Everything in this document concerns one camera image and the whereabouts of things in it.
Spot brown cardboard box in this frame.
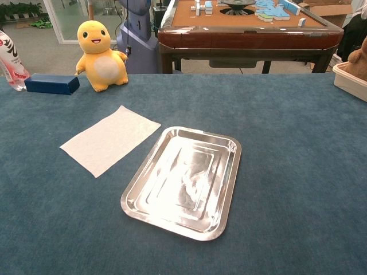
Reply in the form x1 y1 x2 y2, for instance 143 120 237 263
302 0 353 28

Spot green cloth heap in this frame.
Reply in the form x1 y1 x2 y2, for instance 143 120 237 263
30 17 54 29

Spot blue felt table cover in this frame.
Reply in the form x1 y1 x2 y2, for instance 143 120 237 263
0 73 367 275

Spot black mahjong table hub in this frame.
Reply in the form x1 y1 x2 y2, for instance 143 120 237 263
220 0 256 15

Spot silver metal tray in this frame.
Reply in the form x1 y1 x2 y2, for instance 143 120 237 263
120 125 243 242

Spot small mahjong tile cluster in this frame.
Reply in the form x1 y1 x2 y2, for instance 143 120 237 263
190 0 214 15

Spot black hanging cord with pendant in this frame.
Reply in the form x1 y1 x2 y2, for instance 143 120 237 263
125 0 132 57

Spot person in dark clothes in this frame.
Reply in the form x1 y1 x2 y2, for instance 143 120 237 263
337 0 367 62

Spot brown wooden mahjong table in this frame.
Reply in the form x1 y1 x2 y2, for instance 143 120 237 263
157 0 345 74

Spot green potted plants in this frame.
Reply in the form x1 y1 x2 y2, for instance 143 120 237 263
0 2 43 21

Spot heap of blue mahjong tiles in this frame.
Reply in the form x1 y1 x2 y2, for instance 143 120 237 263
254 0 301 23

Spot cream plastic basket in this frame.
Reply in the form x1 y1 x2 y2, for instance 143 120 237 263
332 62 367 103

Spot yellow plush dinosaur toy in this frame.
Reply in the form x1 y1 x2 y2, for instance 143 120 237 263
75 19 130 93

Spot white paper sheet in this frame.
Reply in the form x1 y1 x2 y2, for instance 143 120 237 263
59 105 162 179

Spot dark blue box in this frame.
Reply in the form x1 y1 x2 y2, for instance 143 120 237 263
24 73 80 96

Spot brown capybara plush toy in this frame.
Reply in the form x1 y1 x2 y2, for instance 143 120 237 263
343 37 367 81

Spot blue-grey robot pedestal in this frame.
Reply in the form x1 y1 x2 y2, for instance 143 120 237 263
116 0 159 74

